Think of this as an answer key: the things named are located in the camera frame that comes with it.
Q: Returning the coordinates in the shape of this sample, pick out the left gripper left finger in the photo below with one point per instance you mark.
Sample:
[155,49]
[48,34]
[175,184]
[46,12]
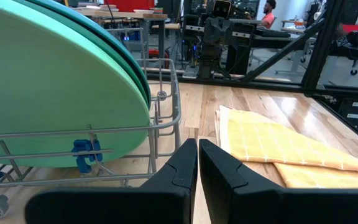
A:
[135,205]

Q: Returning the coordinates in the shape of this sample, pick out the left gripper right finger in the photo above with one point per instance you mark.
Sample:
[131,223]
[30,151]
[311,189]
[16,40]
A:
[259,205]

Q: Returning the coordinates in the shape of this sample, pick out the light green plate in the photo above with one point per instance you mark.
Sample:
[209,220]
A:
[42,87]

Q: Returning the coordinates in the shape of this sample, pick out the dark green plate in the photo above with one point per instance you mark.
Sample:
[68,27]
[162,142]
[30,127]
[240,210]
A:
[73,23]

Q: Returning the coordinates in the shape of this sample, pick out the large teal plate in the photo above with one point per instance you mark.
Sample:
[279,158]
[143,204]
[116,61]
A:
[73,13]

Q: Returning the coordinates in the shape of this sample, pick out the dark background robot arm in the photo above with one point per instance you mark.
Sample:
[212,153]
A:
[217,37]

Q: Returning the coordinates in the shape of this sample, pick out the orange checked cloth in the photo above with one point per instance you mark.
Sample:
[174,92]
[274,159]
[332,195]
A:
[259,137]

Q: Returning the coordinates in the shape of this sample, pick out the black box with white labels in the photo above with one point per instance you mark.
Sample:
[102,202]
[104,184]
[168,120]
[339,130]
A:
[353,124]

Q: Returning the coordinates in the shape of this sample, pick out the person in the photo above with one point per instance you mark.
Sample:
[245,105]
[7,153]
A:
[269,18]

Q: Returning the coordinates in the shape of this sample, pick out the wooden background table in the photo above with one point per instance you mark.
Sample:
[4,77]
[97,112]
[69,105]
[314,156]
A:
[135,15]

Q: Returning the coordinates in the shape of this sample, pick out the red cabinet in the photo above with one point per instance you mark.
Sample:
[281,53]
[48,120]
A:
[132,4]

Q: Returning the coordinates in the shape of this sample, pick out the black metal rig frame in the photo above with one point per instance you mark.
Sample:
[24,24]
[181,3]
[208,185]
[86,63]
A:
[319,62]

